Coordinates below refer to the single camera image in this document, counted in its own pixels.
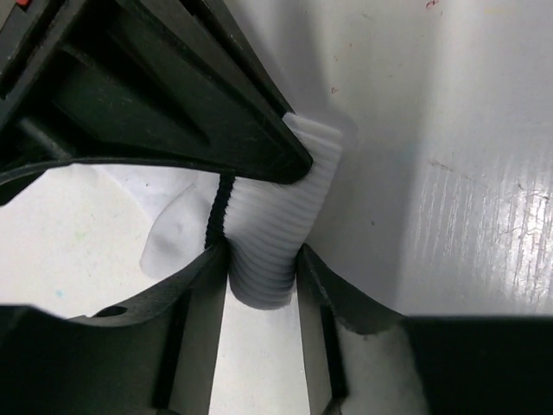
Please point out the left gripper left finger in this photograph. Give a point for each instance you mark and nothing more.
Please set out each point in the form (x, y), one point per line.
(154, 353)

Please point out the white sock with black stripes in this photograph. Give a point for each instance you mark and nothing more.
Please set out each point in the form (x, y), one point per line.
(265, 223)

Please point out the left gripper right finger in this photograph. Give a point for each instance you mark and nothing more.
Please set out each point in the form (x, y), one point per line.
(467, 365)

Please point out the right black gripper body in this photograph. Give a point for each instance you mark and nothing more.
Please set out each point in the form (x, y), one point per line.
(159, 83)

